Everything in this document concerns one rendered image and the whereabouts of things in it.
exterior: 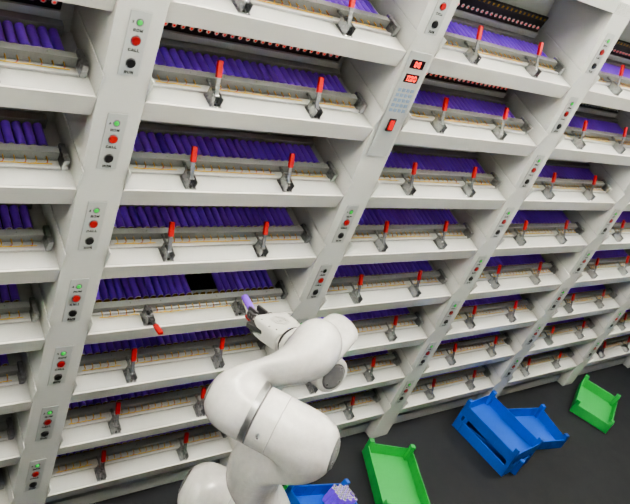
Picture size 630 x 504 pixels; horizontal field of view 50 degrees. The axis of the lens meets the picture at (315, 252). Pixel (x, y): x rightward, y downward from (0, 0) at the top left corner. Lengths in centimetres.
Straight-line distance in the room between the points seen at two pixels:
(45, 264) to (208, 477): 56
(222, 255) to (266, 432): 75
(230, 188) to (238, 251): 22
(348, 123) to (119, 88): 58
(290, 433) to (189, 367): 95
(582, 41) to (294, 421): 154
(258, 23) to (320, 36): 16
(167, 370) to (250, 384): 89
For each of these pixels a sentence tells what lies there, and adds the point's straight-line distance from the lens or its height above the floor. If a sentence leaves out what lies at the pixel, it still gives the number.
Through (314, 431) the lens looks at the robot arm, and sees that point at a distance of 107.
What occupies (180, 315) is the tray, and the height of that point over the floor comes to 76.
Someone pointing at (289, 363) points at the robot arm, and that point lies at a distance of 110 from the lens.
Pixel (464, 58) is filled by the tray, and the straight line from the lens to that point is 186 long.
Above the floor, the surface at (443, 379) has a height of 19.
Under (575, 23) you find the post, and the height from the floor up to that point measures 171.
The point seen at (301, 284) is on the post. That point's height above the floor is 84.
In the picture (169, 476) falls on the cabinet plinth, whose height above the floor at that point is 4.
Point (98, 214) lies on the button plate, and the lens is 149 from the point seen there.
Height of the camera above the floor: 187
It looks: 29 degrees down
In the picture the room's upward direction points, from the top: 23 degrees clockwise
